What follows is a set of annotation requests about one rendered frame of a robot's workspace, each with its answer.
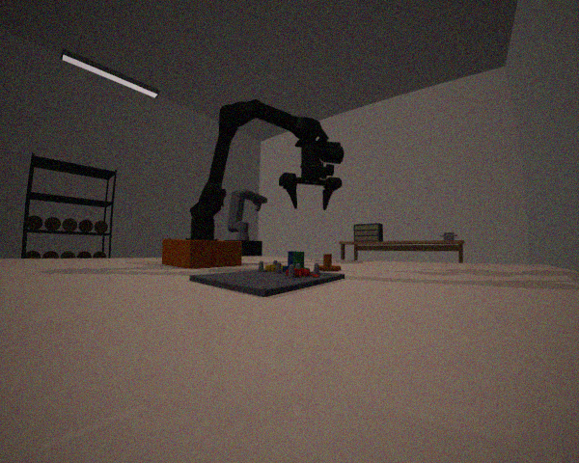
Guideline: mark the blue gear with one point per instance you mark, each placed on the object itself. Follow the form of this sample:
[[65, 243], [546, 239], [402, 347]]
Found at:
[[290, 261]]

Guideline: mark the green gear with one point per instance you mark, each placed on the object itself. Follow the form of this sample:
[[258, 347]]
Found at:
[[298, 257]]

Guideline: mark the orange gear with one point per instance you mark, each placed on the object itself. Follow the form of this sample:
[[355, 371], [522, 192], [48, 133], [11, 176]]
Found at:
[[327, 264]]

